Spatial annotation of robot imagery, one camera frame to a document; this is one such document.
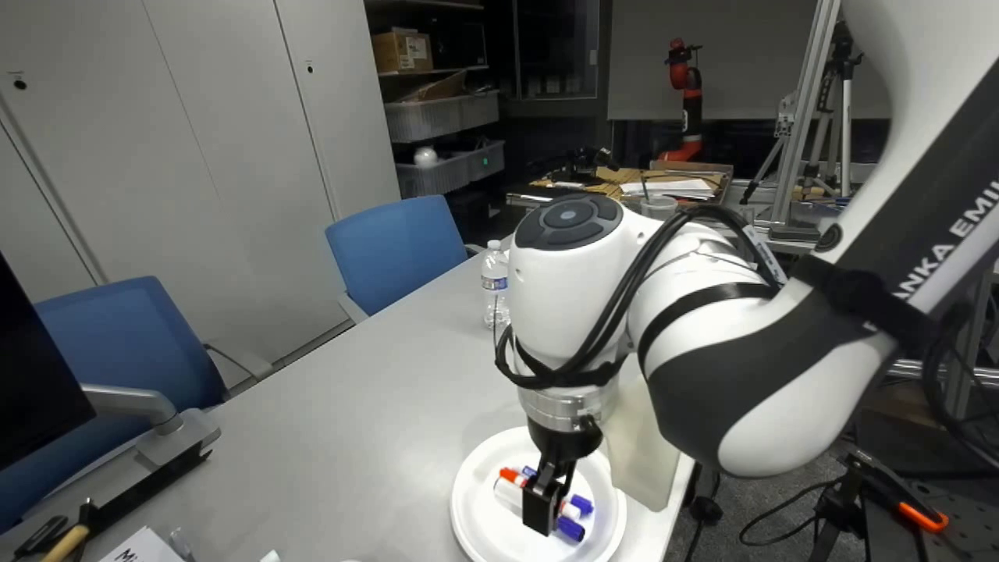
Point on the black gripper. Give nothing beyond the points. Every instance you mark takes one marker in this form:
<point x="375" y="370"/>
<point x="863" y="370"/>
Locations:
<point x="558" y="423"/>

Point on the marker with blue cap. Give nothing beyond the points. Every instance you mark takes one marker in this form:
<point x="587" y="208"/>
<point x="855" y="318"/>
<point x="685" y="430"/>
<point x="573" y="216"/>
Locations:
<point x="575" y="504"/>

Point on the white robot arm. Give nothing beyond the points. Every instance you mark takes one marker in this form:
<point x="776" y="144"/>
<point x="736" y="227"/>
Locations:
<point x="641" y="339"/>

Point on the white round plate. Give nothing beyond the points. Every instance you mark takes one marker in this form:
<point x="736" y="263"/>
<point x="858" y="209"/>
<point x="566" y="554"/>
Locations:
<point x="487" y="531"/>

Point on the clear plastic water bottle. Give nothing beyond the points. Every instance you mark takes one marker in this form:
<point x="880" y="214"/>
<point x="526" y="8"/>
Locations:
<point x="496" y="283"/>

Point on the far blue chair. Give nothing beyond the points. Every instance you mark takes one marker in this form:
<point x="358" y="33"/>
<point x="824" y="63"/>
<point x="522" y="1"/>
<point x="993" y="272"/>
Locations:
<point x="393" y="251"/>

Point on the blue chair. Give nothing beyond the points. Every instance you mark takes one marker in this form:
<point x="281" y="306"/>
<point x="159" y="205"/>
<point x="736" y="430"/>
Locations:
<point x="116" y="334"/>
<point x="393" y="251"/>

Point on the black tripod with orange clamp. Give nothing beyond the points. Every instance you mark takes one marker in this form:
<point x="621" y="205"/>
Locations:
<point x="842" y="504"/>

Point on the grey monitor stand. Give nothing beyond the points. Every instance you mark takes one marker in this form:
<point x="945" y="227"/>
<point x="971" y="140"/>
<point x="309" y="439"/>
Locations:
<point x="141" y="467"/>

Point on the dark storage shelf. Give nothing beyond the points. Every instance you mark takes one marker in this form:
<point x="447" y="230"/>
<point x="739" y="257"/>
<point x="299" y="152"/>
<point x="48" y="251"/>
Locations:
<point x="442" y="98"/>

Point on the red fire extinguisher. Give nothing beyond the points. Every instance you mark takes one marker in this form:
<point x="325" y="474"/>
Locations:
<point x="688" y="81"/>

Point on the near blue chair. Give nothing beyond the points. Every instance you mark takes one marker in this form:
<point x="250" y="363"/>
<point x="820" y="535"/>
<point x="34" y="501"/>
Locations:
<point x="116" y="334"/>

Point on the black computer monitor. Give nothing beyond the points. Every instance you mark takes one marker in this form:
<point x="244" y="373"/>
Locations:
<point x="34" y="377"/>

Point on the wooden handled tool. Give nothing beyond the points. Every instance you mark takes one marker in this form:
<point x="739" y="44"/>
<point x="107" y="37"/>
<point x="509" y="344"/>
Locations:
<point x="59" y="542"/>

